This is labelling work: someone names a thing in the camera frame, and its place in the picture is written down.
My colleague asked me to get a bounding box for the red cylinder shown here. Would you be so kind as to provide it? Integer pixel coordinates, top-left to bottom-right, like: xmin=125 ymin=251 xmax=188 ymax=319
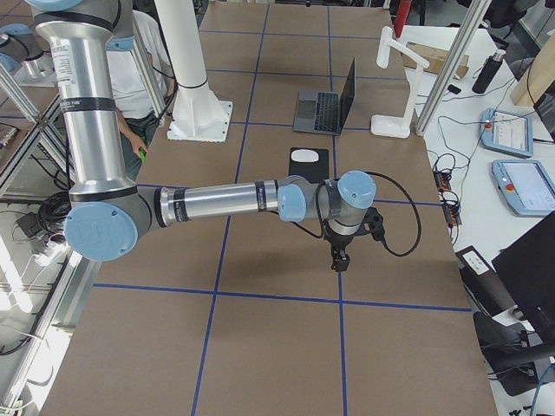
xmin=393 ymin=0 xmax=412 ymax=38

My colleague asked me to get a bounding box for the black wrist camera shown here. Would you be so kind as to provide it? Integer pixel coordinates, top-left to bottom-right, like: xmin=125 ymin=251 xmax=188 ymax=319
xmin=361 ymin=207 xmax=385 ymax=243

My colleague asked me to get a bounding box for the black mouse pad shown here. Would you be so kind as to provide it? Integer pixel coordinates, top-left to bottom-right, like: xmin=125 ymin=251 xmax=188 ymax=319
xmin=288 ymin=147 xmax=330 ymax=184

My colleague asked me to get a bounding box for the black monitor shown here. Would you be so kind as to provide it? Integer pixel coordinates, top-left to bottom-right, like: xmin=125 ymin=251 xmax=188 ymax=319
xmin=493 ymin=213 xmax=555 ymax=341

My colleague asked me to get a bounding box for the small black square device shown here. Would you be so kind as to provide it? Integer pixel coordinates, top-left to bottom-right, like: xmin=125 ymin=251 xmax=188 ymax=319
xmin=447 ymin=84 xmax=461 ymax=94

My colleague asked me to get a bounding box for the person in white shirt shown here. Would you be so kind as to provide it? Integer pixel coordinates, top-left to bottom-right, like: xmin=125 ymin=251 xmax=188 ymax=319
xmin=107 ymin=10 xmax=171 ymax=180

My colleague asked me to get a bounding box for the cardboard box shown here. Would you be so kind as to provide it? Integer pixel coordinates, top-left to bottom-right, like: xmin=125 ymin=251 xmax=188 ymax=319
xmin=407 ymin=42 xmax=469 ymax=80

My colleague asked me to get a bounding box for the aluminium frame post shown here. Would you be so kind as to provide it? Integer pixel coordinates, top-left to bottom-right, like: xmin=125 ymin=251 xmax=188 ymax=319
xmin=415 ymin=0 xmax=492 ymax=136

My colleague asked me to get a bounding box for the orange black usb hub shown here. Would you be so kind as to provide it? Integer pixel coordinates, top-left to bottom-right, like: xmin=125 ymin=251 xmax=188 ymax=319
xmin=434 ymin=171 xmax=461 ymax=228

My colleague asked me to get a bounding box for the white desk lamp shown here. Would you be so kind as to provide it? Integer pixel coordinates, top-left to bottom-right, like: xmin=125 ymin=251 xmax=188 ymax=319
xmin=369 ymin=26 xmax=429 ymax=139

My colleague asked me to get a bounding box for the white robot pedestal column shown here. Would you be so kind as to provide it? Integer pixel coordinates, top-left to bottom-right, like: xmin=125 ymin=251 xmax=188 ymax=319
xmin=155 ymin=0 xmax=233 ymax=143

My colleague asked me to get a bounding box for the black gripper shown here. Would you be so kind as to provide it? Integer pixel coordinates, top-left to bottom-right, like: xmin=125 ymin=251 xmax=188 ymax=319
xmin=324 ymin=220 xmax=362 ymax=272

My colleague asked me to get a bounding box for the grey laptop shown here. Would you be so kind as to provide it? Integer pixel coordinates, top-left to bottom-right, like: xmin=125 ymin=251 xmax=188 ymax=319
xmin=293 ymin=59 xmax=356 ymax=135

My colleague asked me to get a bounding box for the white computer mouse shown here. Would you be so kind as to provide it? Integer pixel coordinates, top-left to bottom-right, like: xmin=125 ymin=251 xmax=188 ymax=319
xmin=291 ymin=148 xmax=319 ymax=163

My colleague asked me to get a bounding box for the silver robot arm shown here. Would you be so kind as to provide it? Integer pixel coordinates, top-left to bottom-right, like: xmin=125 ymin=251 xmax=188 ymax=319
xmin=1 ymin=23 xmax=56 ymax=87
xmin=30 ymin=1 xmax=384 ymax=271

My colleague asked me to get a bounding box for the blue teach pendant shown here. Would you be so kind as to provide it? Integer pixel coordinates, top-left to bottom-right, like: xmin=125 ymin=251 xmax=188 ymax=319
xmin=480 ymin=108 xmax=533 ymax=158
xmin=491 ymin=159 xmax=554 ymax=217

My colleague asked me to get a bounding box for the black water bottle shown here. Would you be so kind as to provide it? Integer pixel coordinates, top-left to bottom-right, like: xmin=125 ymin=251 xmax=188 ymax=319
xmin=472 ymin=49 xmax=506 ymax=94

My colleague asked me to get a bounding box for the blue teach pendant near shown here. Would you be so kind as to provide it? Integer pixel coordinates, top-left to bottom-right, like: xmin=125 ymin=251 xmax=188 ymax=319
xmin=491 ymin=159 xmax=554 ymax=217

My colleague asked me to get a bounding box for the blue teach pendant far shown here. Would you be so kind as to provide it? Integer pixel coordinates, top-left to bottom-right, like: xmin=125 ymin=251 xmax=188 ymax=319
xmin=480 ymin=108 xmax=533 ymax=158

